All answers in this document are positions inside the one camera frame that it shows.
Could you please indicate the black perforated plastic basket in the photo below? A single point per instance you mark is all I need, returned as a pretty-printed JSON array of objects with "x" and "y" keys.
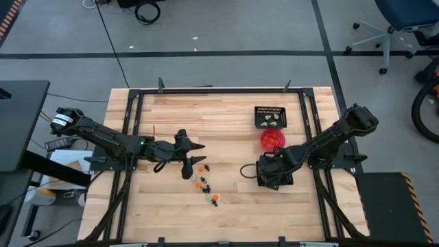
[
  {"x": 289, "y": 180},
  {"x": 271, "y": 110}
]

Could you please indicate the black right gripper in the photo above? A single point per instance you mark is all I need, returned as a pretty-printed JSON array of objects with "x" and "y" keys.
[{"x": 276, "y": 169}]

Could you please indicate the black power adapter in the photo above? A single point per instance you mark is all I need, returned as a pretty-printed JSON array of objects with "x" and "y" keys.
[{"x": 58, "y": 144}]

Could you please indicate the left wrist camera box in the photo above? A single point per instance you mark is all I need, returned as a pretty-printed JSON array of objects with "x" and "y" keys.
[{"x": 187, "y": 171}]

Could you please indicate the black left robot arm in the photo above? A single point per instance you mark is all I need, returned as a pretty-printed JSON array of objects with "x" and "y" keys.
[{"x": 103, "y": 133}]

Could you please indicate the black aluminium table frame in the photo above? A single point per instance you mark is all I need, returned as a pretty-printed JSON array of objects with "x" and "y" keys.
[{"x": 219, "y": 91}]

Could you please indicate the black platform with hazard stripe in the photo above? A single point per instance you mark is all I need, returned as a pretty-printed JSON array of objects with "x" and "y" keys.
[{"x": 384, "y": 206}]

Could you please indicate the black mat with hazard stripe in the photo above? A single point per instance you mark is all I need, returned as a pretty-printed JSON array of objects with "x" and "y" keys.
[{"x": 5, "y": 13}]

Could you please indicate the white bottle with yellow band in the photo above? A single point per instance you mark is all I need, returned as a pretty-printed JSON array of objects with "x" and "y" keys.
[{"x": 43, "y": 196}]

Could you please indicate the black desk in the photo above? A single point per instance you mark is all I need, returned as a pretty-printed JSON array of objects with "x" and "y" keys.
[{"x": 20, "y": 120}]

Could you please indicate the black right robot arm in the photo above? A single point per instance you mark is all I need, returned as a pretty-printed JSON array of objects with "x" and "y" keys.
[{"x": 326, "y": 137}]

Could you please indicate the translucent red plastic bowl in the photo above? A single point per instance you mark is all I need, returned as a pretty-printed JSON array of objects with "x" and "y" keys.
[{"x": 278, "y": 145}]

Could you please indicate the blue office chair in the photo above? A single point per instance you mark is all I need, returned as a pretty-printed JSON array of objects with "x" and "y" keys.
[{"x": 404, "y": 13}]

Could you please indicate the black desk leg bar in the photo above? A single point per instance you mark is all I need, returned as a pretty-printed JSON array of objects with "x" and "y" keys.
[{"x": 51, "y": 168}]

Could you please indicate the black frame bracket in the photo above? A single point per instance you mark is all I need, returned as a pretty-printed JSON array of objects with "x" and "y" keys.
[
  {"x": 286, "y": 87},
  {"x": 160, "y": 85}
]

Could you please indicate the black box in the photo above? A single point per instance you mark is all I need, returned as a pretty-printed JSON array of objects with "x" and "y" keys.
[{"x": 127, "y": 2}]

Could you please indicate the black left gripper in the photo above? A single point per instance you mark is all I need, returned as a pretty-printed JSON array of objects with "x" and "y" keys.
[{"x": 171, "y": 151}]

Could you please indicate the white cardboard box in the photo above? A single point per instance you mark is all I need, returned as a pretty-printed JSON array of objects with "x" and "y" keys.
[{"x": 68, "y": 158}]

